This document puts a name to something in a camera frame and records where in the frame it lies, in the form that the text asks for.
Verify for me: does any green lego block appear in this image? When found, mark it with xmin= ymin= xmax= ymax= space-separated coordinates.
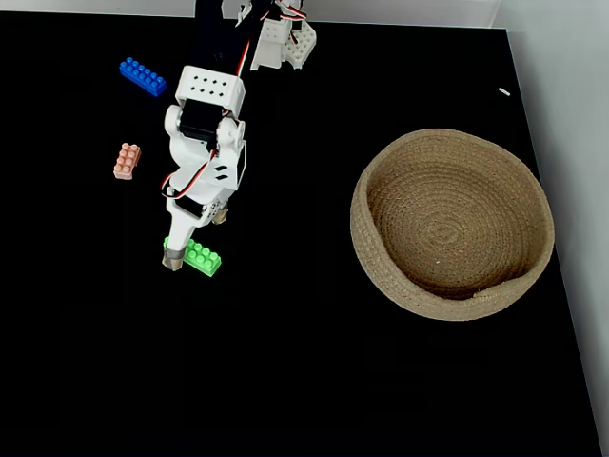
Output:
xmin=163 ymin=236 xmax=223 ymax=279

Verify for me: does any pink lego block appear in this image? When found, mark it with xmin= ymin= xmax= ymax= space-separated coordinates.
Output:
xmin=112 ymin=142 xmax=143 ymax=181

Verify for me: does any blue lego block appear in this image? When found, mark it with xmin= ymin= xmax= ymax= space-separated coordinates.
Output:
xmin=118 ymin=56 xmax=168 ymax=98

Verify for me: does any woven rope basket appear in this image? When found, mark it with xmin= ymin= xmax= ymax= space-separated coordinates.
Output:
xmin=349 ymin=128 xmax=557 ymax=323

